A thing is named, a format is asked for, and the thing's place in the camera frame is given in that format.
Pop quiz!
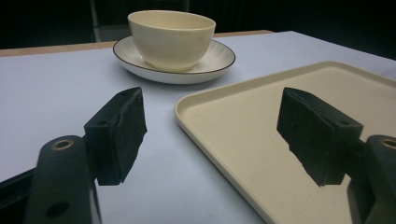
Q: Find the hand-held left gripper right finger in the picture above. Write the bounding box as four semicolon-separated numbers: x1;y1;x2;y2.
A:
276;87;396;224

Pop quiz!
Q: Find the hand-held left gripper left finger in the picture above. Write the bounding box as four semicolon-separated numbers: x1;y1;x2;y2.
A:
23;86;148;224

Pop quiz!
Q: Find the cream plastic tray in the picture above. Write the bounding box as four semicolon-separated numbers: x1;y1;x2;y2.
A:
174;61;396;224

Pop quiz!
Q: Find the cream ceramic bowl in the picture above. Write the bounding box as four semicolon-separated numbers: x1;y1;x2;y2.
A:
127;9;217;73

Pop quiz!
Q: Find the white ribbed plate dark rim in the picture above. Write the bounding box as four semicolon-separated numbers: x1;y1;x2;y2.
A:
112;35;236;85

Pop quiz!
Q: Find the metal stand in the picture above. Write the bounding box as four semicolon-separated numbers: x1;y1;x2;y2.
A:
90;0;134;43

